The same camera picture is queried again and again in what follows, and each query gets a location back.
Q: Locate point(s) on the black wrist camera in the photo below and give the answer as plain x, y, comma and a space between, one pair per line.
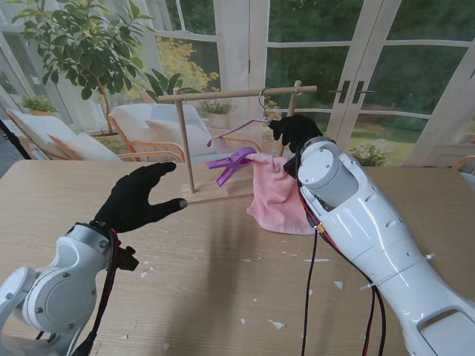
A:
291, 165
128, 259

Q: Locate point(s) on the printed garden room backdrop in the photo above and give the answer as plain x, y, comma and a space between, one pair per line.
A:
408, 63

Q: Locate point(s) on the pink square towel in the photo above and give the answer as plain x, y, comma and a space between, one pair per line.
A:
274, 196

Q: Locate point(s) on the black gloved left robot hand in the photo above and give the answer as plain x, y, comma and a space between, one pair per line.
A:
130, 204

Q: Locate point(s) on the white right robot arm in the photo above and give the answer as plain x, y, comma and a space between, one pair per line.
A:
378, 237

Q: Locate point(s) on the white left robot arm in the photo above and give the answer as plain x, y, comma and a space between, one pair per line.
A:
48, 293

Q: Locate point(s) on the wooden tabletop drying rack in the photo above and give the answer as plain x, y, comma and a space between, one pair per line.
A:
222, 93

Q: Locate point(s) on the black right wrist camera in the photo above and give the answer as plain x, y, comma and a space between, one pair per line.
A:
291, 165

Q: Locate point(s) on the pink hanger with metal hook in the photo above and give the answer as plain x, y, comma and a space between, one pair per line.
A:
241, 128

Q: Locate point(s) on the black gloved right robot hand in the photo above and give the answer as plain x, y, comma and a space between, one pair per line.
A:
297, 130

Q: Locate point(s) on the black tripod stand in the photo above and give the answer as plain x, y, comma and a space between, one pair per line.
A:
11, 139

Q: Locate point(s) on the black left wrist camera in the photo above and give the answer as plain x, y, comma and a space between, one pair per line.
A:
128, 259

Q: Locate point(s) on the purple plastic clothes peg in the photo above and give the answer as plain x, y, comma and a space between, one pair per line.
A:
232, 163

